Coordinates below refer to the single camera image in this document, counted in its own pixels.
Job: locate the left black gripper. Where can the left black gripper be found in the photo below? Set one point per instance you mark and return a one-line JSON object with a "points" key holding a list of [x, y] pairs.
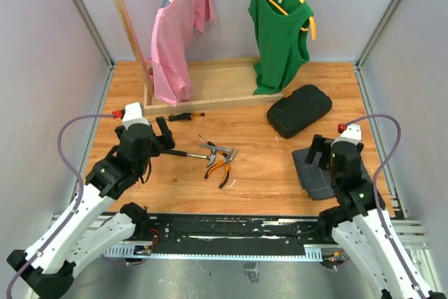
{"points": [[165, 141]]}

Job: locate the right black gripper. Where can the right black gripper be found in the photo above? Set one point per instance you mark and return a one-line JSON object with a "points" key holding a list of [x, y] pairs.
{"points": [[317, 145]]}

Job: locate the black plastic tool case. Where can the black plastic tool case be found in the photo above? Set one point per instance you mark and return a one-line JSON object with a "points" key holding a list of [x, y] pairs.
{"points": [[294, 113]]}

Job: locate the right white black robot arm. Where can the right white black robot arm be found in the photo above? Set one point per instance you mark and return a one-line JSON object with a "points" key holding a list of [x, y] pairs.
{"points": [[360, 223]]}

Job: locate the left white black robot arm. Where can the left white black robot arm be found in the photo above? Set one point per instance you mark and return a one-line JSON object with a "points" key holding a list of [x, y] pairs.
{"points": [[51, 264]]}

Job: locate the black orange screwdriver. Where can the black orange screwdriver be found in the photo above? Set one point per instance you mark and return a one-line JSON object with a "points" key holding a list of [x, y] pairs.
{"points": [[182, 117]]}

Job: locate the grey folded cloth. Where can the grey folded cloth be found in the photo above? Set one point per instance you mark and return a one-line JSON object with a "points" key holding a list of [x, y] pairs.
{"points": [[315, 179]]}

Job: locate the steel claw hammer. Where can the steel claw hammer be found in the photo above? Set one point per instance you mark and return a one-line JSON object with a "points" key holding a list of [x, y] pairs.
{"points": [[209, 158]]}

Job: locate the small needle nose pliers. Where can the small needle nose pliers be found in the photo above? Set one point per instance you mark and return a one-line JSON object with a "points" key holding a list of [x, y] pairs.
{"points": [[208, 144]]}

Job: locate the wooden clothes rack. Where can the wooden clothes rack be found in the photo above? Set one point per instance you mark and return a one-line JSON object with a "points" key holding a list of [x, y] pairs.
{"points": [[219, 84]]}

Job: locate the pink t-shirt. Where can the pink t-shirt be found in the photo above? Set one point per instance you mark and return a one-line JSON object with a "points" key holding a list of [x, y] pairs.
{"points": [[172, 32]]}

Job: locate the green tank top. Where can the green tank top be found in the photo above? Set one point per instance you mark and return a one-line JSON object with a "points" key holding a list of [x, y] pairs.
{"points": [[281, 35]]}

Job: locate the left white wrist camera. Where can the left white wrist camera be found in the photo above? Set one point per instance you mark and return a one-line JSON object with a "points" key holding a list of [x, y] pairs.
{"points": [[132, 114]]}

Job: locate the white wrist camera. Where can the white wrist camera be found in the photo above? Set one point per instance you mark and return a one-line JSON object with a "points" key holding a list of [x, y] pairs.
{"points": [[132, 114], [350, 133]]}

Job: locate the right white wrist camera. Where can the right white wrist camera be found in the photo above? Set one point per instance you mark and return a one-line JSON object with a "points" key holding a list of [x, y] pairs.
{"points": [[350, 133]]}

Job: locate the orange handled pliers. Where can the orange handled pliers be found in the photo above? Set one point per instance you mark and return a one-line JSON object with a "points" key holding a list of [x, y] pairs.
{"points": [[226, 164]]}

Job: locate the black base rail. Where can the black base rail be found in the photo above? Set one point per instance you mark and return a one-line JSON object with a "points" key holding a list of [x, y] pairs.
{"points": [[232, 235]]}

